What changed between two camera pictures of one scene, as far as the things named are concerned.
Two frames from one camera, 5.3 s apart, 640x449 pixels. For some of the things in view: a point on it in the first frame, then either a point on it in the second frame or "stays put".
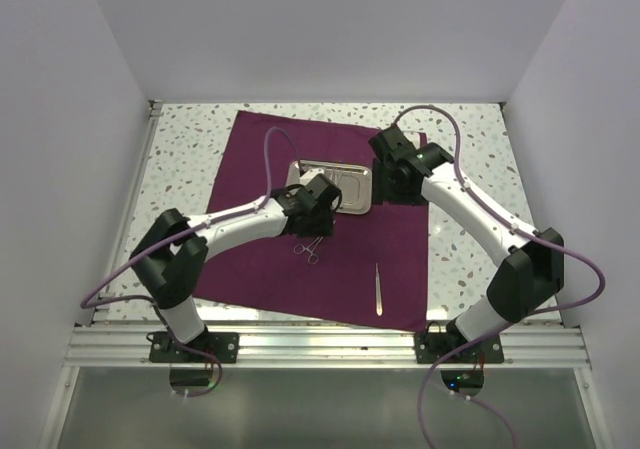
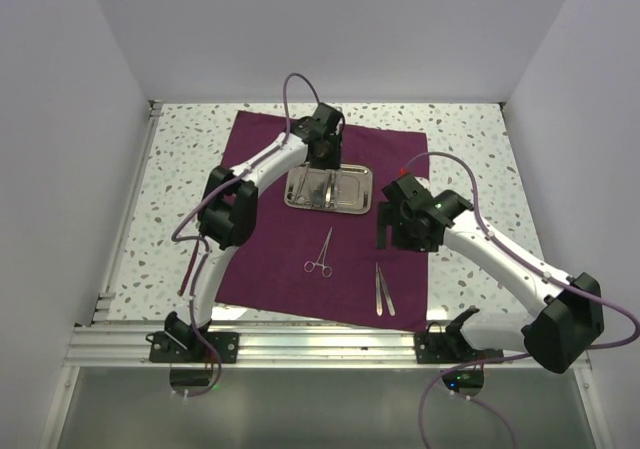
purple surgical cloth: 374,270 stays put
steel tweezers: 379,311 stays put
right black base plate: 430,345 stays put
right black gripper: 383,192 → 425,244
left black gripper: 324,228 → 333,162
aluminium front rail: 329,345 stays put
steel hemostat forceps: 313,258 → 309,266
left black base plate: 224,346 stays put
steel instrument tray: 354,180 stays put
